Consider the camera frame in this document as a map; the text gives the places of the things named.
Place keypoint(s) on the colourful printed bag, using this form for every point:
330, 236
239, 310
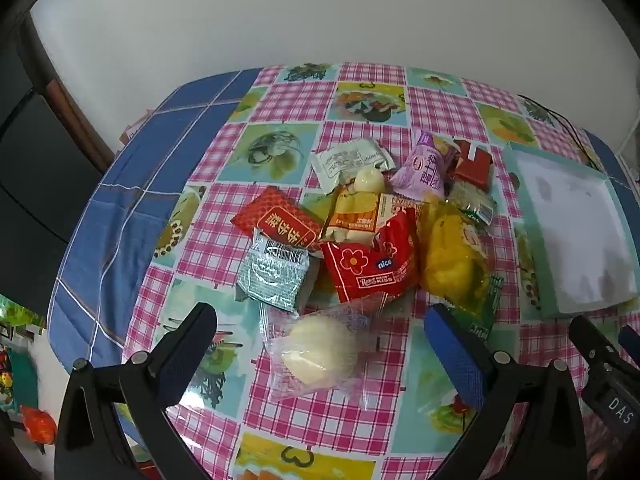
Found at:
15, 340

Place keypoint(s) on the pink checked printed tablecloth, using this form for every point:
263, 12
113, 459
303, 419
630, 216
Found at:
280, 160

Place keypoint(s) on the brown wooden frame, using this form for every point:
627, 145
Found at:
65, 105

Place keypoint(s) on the beige cake roll packet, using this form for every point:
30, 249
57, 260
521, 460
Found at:
395, 207

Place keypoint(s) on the orange toy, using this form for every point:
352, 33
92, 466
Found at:
37, 422

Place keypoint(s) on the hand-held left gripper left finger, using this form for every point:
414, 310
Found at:
186, 352

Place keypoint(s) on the yellow and orange snack packet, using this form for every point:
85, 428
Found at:
350, 215

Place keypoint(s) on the red flower print snack packet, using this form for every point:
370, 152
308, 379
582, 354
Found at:
370, 267

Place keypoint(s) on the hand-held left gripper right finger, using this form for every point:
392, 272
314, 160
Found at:
456, 355

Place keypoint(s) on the light green shallow box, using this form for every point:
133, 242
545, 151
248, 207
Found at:
565, 220

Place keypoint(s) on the dark red snack packet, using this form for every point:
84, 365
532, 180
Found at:
475, 165

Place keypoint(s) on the purple cake roll packet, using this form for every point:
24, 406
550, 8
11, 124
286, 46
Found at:
425, 170

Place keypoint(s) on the yellow cake packet green ends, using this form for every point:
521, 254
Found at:
450, 260

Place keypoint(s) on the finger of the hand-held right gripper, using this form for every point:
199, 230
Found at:
631, 342
595, 345

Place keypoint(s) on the clear packet round white cake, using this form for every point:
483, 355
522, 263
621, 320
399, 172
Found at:
315, 350

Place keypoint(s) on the silver snack packet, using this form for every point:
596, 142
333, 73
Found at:
272, 275

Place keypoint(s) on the clear cracker packet green trim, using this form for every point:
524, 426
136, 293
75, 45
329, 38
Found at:
472, 202

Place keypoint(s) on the pale jelly cup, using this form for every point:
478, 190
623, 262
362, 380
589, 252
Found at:
369, 180

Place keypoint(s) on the black cabinet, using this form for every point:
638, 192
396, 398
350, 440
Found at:
35, 185

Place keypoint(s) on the white and green snack packet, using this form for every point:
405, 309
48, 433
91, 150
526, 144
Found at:
350, 160

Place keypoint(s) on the red and gold snack packet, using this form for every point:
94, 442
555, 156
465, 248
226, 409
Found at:
270, 215

